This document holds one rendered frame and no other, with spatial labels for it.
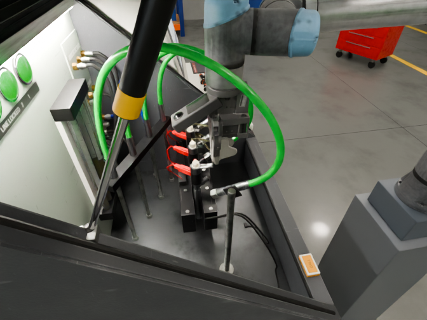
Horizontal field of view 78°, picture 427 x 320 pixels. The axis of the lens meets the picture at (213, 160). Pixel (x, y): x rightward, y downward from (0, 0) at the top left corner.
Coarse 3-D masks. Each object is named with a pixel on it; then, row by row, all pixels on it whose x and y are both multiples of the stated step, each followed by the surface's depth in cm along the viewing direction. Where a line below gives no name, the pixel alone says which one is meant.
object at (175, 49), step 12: (168, 48) 39; (180, 48) 39; (108, 60) 43; (204, 60) 39; (108, 72) 45; (216, 72) 40; (228, 72) 39; (96, 84) 47; (240, 84) 40; (96, 96) 49; (252, 96) 40; (96, 108) 51; (264, 108) 41; (96, 120) 53; (276, 132) 43; (276, 144) 45; (276, 156) 47; (276, 168) 48; (252, 180) 52; (264, 180) 51
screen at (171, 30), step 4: (172, 24) 124; (168, 28) 92; (172, 28) 115; (168, 32) 90; (172, 32) 106; (172, 36) 99; (176, 36) 127; (172, 40) 94; (176, 40) 118; (176, 56) 95; (180, 60) 107; (180, 64) 101; (180, 68) 98; (184, 76) 104
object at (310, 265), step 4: (304, 256) 63; (308, 256) 63; (300, 260) 63; (304, 260) 62; (308, 260) 62; (312, 260) 62; (308, 264) 62; (312, 264) 62; (308, 268) 61; (312, 268) 61; (308, 276) 60
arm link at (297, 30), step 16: (256, 16) 43; (272, 16) 43; (288, 16) 42; (304, 16) 42; (256, 32) 43; (272, 32) 43; (288, 32) 43; (304, 32) 42; (256, 48) 45; (272, 48) 45; (288, 48) 44; (304, 48) 44
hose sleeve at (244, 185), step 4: (248, 180) 53; (232, 184) 55; (236, 184) 54; (240, 184) 54; (244, 184) 53; (220, 188) 57; (240, 188) 54; (244, 188) 53; (248, 188) 53; (220, 192) 56; (224, 192) 56
